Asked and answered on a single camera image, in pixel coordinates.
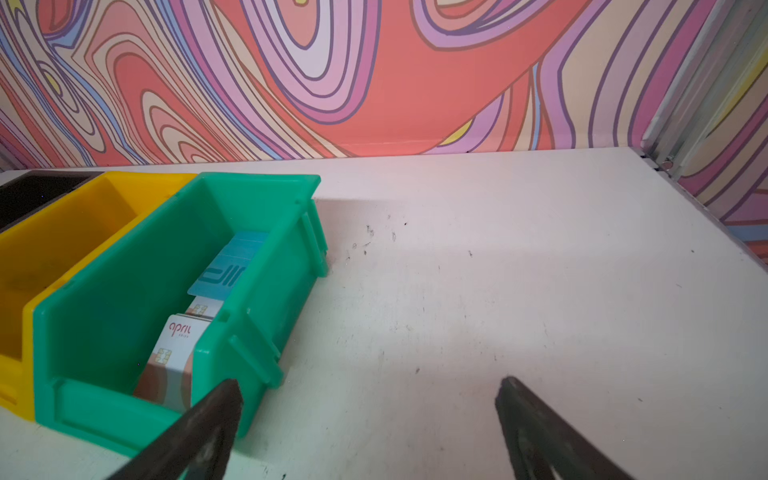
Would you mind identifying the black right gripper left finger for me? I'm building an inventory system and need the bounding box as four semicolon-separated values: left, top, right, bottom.
111;379;243;480

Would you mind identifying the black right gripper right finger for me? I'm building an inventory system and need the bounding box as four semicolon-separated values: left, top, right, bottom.
495;376;632;480

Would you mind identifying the white april card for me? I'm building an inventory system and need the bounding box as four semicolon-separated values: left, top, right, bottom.
133;314;210;413

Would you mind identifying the teal card in bin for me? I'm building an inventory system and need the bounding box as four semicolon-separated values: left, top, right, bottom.
187;231;268;301

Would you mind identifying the green plastic bin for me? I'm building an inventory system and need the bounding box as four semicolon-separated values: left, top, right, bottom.
34;173;328;456

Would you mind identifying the yellow plastic bin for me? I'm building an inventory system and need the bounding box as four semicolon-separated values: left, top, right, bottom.
1;172;193;421

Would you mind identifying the black plastic bin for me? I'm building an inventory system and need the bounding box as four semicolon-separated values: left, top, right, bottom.
1;170;100;232

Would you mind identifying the aluminium frame post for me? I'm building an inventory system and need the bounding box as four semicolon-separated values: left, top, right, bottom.
642;0;767;181

